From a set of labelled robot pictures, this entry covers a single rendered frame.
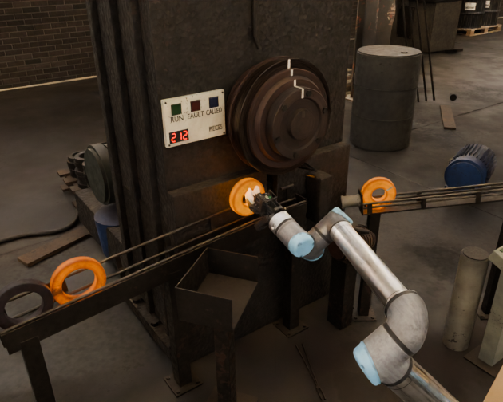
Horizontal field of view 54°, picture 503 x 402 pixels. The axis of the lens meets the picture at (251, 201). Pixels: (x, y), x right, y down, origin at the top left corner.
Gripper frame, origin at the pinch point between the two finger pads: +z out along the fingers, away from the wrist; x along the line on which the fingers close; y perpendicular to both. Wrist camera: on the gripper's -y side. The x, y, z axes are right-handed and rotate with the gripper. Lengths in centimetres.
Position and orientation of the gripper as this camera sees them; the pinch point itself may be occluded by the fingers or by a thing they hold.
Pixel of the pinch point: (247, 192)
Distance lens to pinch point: 200.7
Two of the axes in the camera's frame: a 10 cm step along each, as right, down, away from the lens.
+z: -5.6, -6.0, 5.8
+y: 1.5, -7.6, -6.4
